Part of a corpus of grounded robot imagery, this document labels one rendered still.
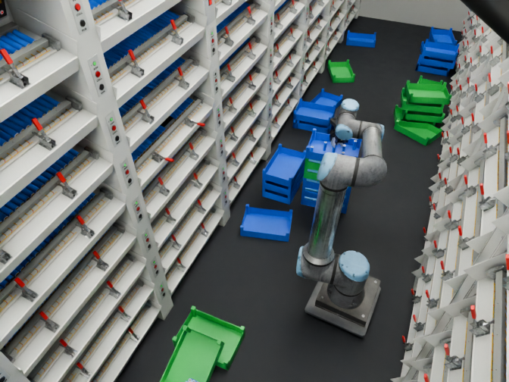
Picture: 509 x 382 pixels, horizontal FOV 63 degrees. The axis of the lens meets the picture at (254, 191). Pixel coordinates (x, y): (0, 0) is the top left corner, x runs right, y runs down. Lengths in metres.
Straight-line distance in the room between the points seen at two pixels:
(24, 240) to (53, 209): 0.12
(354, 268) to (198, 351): 0.84
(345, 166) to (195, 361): 1.16
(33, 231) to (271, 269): 1.45
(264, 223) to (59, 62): 1.73
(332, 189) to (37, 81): 1.07
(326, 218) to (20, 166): 1.15
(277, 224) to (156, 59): 1.41
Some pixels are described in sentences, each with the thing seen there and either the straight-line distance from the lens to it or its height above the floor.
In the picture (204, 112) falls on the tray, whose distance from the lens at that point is 2.03.
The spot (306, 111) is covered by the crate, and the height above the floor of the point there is 0.08.
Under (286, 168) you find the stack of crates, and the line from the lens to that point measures 2.80.
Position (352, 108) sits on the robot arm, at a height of 0.81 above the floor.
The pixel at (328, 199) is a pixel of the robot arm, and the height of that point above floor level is 0.80.
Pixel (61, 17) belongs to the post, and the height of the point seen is 1.58.
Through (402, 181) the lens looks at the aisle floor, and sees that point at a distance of 3.10.
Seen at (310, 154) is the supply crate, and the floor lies 0.43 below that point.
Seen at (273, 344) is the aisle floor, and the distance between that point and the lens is 2.22.
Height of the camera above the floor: 2.01
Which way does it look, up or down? 45 degrees down
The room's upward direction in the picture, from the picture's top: 1 degrees counter-clockwise
